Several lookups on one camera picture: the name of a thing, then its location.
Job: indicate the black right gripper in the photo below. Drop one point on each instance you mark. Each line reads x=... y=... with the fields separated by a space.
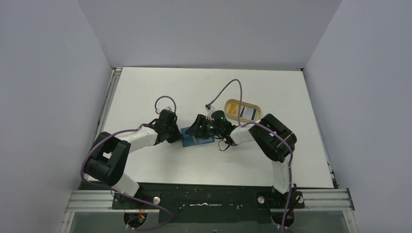
x=200 y=124

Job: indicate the blue leather card holder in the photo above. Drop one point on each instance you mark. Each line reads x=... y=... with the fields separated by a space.
x=189 y=140

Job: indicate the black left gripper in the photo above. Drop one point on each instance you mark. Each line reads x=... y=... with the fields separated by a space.
x=175 y=133

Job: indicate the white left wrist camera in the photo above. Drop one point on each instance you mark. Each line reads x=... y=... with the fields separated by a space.
x=169 y=109

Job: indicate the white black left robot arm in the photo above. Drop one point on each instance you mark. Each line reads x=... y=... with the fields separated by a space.
x=108 y=156

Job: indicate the orange credit card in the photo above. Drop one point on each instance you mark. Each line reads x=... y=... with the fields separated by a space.
x=233 y=109

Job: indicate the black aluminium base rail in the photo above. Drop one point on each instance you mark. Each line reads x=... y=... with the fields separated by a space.
x=213 y=204

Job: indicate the beige oval plastic tray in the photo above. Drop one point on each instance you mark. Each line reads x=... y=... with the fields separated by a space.
x=236 y=118

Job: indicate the card in beige tray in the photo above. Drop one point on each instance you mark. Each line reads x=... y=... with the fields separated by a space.
x=248 y=113

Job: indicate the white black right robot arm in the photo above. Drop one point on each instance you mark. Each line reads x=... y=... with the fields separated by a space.
x=273 y=137

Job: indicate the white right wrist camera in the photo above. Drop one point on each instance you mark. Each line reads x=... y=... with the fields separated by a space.
x=211 y=107

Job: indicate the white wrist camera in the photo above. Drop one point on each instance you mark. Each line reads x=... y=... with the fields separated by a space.
x=169 y=109
x=211 y=107

